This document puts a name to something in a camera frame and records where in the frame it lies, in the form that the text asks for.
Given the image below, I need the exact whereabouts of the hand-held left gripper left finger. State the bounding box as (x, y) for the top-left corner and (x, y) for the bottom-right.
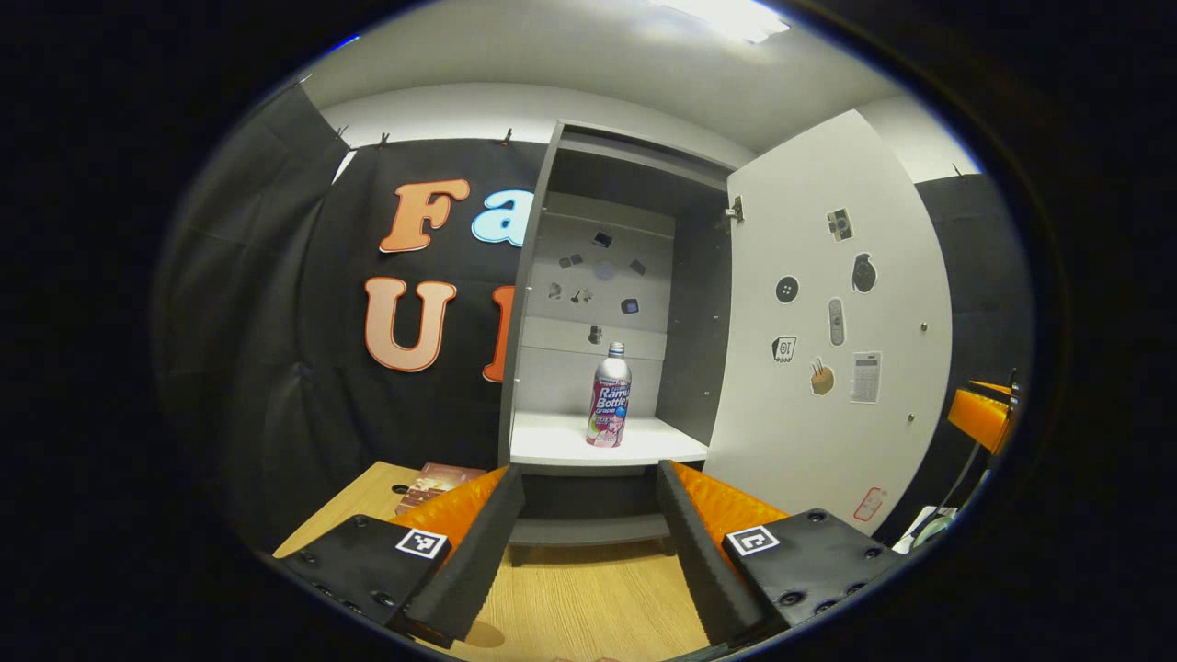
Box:
(276, 462), (527, 649)

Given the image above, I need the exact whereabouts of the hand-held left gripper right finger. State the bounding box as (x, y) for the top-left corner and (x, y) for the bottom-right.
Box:
(656, 458), (907, 649)

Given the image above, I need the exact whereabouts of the white cabinet door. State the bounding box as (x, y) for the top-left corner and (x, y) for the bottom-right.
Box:
(703, 108), (954, 536)

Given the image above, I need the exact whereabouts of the grey cabinet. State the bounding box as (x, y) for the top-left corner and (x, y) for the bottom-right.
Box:
(497, 120), (760, 566)

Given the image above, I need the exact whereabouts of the brown cover book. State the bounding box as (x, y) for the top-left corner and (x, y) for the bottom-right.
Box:
(395, 462), (488, 516)

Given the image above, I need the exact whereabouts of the white round object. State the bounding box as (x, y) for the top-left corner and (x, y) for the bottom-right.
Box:
(894, 504), (959, 554)

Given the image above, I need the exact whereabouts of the black backdrop cloth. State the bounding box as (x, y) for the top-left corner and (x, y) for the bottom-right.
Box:
(156, 83), (1035, 553)

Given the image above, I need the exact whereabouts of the ceiling strip light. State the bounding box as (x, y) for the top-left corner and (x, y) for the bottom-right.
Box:
(655, 0), (792, 44)

